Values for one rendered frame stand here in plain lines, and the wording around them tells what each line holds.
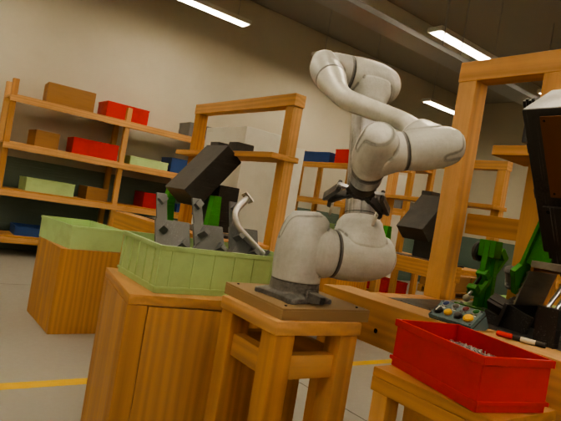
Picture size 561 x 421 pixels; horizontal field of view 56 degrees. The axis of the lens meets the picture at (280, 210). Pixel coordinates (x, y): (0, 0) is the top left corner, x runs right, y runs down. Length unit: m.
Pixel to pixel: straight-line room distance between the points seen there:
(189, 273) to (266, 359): 0.57
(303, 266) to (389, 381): 0.43
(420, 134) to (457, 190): 1.08
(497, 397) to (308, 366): 0.56
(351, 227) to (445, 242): 0.84
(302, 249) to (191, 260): 0.52
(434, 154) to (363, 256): 0.44
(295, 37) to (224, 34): 1.50
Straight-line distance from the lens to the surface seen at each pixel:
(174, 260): 1.92
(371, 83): 1.83
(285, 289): 1.60
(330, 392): 1.68
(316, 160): 8.67
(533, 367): 1.33
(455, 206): 2.43
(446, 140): 1.39
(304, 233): 1.58
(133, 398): 1.97
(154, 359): 1.94
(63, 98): 7.61
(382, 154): 1.30
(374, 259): 1.67
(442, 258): 2.43
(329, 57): 1.81
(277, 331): 1.47
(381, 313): 1.84
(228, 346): 1.70
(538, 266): 1.60
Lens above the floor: 1.15
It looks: level
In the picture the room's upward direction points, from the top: 10 degrees clockwise
